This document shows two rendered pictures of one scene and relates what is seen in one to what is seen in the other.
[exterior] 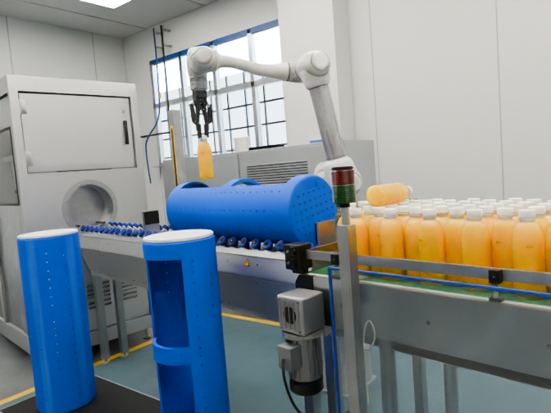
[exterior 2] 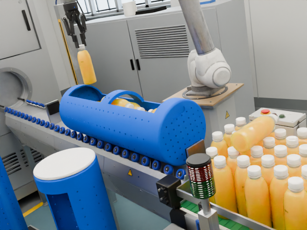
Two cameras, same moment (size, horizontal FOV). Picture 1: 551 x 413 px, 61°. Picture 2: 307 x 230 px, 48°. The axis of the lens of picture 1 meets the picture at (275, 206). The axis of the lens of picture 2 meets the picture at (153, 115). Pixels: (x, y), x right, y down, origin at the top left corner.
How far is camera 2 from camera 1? 0.68 m
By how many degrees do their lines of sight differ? 16
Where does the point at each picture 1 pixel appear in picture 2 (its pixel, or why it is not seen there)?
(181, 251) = (66, 186)
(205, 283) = (93, 206)
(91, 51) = not seen: outside the picture
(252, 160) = (139, 25)
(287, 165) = (168, 29)
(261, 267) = (141, 180)
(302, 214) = (172, 141)
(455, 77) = not seen: outside the picture
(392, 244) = (257, 204)
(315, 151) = not seen: hidden behind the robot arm
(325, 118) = (192, 16)
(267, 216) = (140, 143)
